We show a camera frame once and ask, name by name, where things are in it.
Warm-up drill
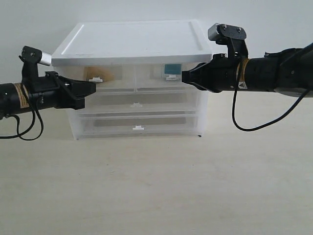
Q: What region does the clear wide drawer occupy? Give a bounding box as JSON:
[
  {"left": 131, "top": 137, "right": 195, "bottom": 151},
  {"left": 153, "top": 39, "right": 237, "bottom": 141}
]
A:
[
  {"left": 76, "top": 91, "right": 204, "bottom": 116},
  {"left": 79, "top": 115, "right": 204, "bottom": 136}
]

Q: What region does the yellow cheese wedge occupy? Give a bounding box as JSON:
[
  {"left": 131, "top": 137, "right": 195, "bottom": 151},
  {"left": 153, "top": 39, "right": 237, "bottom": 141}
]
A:
[{"left": 84, "top": 67, "right": 114, "bottom": 82}]

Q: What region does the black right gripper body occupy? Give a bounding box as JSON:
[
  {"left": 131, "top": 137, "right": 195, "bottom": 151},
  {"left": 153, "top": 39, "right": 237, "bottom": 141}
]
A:
[{"left": 193, "top": 53, "right": 241, "bottom": 93}]

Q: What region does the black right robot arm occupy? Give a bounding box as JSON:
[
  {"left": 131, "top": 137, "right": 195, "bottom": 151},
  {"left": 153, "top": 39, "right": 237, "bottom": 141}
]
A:
[{"left": 182, "top": 45, "right": 313, "bottom": 98}]

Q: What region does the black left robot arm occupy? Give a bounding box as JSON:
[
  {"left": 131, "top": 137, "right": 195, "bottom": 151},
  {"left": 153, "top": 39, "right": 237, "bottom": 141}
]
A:
[{"left": 0, "top": 71, "right": 96, "bottom": 116}]

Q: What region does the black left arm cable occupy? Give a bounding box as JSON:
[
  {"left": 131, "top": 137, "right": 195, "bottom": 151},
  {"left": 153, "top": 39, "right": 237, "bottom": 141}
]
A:
[{"left": 0, "top": 83, "right": 45, "bottom": 141}]

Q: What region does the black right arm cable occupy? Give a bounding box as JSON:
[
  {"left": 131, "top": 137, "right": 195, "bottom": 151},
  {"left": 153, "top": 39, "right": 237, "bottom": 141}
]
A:
[{"left": 231, "top": 44, "right": 313, "bottom": 132}]

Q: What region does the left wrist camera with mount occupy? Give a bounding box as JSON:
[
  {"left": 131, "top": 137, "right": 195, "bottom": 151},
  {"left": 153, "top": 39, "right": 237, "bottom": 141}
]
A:
[{"left": 19, "top": 46, "right": 52, "bottom": 84}]

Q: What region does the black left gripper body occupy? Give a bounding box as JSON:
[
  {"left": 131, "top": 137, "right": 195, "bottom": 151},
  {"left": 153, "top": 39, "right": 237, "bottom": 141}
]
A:
[{"left": 24, "top": 71, "right": 73, "bottom": 109}]

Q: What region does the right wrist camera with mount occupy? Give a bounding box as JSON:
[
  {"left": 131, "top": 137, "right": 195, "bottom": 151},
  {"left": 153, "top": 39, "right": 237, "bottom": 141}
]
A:
[{"left": 207, "top": 23, "right": 248, "bottom": 59}]

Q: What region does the clear bottom wide drawer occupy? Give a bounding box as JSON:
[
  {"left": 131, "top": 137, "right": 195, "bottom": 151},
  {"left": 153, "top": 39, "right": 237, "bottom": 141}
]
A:
[{"left": 79, "top": 115, "right": 204, "bottom": 136}]

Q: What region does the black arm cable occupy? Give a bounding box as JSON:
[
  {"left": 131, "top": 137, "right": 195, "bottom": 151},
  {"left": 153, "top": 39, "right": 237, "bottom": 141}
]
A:
[
  {"left": 231, "top": 44, "right": 313, "bottom": 132},
  {"left": 0, "top": 83, "right": 45, "bottom": 141}
]

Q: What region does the white plastic drawer cabinet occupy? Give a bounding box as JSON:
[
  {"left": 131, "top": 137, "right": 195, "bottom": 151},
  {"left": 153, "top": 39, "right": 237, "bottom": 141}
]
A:
[{"left": 52, "top": 19, "right": 213, "bottom": 140}]

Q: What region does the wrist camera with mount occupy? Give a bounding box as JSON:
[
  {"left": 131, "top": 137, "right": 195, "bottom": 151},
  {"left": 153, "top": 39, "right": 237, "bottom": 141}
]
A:
[
  {"left": 207, "top": 23, "right": 248, "bottom": 59},
  {"left": 19, "top": 46, "right": 52, "bottom": 84}
]

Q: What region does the clear middle wide drawer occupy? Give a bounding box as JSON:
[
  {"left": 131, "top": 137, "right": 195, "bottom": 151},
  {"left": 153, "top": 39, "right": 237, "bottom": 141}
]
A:
[{"left": 76, "top": 91, "right": 204, "bottom": 116}]

